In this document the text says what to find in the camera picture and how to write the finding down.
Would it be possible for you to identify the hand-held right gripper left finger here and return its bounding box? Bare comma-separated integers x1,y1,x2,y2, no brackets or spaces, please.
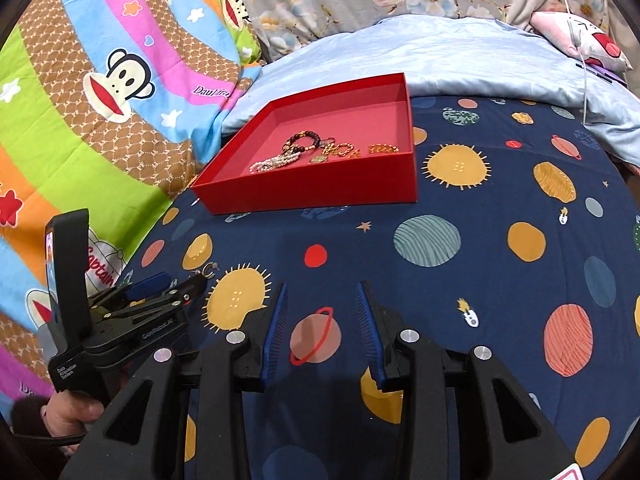
60,281,289,480

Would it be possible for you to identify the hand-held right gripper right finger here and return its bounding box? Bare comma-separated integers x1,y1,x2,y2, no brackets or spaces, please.
354,280,577,480

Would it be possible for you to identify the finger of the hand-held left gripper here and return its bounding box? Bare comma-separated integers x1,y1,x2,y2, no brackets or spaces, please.
91,272,172,312
106,275,209,323

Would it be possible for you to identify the red cardboard box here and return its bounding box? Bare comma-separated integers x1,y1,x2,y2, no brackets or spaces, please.
191,72,419,216

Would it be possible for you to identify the white pearl bracelet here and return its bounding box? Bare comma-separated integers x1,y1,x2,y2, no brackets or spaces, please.
249,152,302,176

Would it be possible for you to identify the chunky gold chain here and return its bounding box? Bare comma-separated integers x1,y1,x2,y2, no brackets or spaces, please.
320,142,363,161

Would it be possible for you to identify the dark bead bracelet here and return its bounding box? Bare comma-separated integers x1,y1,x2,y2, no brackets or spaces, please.
284,131,324,157

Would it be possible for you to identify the person's left forearm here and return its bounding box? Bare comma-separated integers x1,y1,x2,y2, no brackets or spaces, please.
9,394,51,437

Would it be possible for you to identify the person's left hand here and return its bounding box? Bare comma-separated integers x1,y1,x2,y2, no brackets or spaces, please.
40,389,107,442

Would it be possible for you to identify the colourful cartoon monkey blanket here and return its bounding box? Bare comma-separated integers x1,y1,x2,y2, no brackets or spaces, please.
0,0,264,413

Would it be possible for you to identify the light blue blanket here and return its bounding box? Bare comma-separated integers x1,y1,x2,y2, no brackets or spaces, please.
219,15,640,162

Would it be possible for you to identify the purple notebook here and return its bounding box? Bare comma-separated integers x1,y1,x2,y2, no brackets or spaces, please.
574,61,627,84

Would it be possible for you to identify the pink cartoon pillow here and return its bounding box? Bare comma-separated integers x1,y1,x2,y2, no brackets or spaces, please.
529,10,634,74

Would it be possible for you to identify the black cable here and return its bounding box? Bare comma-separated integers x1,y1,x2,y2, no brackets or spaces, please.
14,430,87,450

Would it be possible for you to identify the white cable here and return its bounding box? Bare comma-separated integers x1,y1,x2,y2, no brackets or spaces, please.
549,0,594,127

